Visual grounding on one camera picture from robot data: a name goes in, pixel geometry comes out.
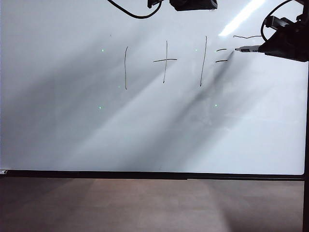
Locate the black left camera cable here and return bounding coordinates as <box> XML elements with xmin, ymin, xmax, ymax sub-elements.
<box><xmin>106</xmin><ymin>0</ymin><xmax>162</xmax><ymax>19</ymax></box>

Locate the black camera cable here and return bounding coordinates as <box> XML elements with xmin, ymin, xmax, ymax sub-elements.
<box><xmin>260</xmin><ymin>0</ymin><xmax>294</xmax><ymax>42</ymax></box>
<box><xmin>106</xmin><ymin>0</ymin><xmax>162</xmax><ymax>19</ymax></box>

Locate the black right camera cable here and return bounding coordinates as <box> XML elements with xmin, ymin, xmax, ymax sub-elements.
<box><xmin>260</xmin><ymin>0</ymin><xmax>294</xmax><ymax>42</ymax></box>

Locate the white glossy whiteboard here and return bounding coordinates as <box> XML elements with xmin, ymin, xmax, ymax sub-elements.
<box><xmin>0</xmin><ymin>0</ymin><xmax>306</xmax><ymax>175</ymax></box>

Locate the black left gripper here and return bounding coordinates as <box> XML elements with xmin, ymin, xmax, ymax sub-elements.
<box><xmin>169</xmin><ymin>0</ymin><xmax>218</xmax><ymax>12</ymax></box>

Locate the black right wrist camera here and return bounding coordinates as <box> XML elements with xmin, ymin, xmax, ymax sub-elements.
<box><xmin>264</xmin><ymin>15</ymin><xmax>296</xmax><ymax>30</ymax></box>

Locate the black whiteboard pen tray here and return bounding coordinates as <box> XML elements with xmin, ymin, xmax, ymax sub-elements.
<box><xmin>0</xmin><ymin>169</ymin><xmax>305</xmax><ymax>181</ymax></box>

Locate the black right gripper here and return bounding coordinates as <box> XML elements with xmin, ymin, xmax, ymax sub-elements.
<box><xmin>257</xmin><ymin>18</ymin><xmax>309</xmax><ymax>63</ymax></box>

